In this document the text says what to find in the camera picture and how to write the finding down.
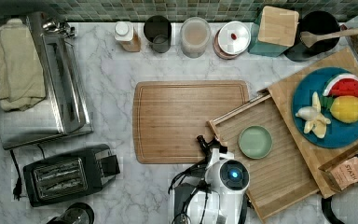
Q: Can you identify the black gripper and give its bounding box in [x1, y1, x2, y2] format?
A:
[197, 135, 227, 155]

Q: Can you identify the bamboo drawer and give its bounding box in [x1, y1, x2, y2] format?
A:
[209, 93, 319, 222]

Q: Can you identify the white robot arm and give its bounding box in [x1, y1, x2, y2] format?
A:
[168, 135, 250, 224]

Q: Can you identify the bamboo drawer cabinet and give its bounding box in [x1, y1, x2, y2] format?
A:
[268, 48, 358, 198]

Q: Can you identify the small green bowl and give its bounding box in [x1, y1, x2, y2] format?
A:
[238, 125, 272, 159]

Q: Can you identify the bamboo cutting board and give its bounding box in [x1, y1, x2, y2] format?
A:
[132, 80, 249, 164]

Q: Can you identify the plush peeled banana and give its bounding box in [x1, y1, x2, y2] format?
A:
[295, 91, 331, 139]

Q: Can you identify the white lidded round tin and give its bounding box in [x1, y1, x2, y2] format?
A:
[213, 21, 251, 60]

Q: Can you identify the clear cereal container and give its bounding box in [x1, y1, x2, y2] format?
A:
[180, 17, 211, 58]

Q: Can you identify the black cup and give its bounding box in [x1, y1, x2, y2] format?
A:
[144, 15, 172, 53]

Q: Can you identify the blue plate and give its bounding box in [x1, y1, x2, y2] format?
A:
[292, 67, 358, 148]

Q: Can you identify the teal canister bamboo lid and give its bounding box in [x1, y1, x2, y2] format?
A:
[248, 6, 299, 57]

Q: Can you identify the white capped spice bottle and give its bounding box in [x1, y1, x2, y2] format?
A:
[114, 21, 141, 52]

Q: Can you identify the glass jar black base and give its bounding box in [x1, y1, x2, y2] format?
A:
[47, 203, 95, 224]

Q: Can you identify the plush yellow pineapple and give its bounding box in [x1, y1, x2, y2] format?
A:
[321, 95, 358, 123]

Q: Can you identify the stash tea box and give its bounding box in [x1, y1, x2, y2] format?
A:
[330, 157, 358, 190]

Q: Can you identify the stainless toaster oven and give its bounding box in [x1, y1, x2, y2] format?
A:
[0, 12, 92, 150]

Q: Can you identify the wooden spoon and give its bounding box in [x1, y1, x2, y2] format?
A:
[300, 28, 358, 48]

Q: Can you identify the plush watermelon slice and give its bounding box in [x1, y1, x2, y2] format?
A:
[323, 73, 358, 98]

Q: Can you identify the black silver toaster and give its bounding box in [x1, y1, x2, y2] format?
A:
[23, 144, 120, 207]

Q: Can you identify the black utensil holder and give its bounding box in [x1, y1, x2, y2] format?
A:
[283, 11, 340, 62]

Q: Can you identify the beige folded towel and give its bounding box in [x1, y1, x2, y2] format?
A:
[0, 19, 46, 111]

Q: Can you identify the black power cable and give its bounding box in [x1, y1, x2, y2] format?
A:
[9, 149, 23, 202]

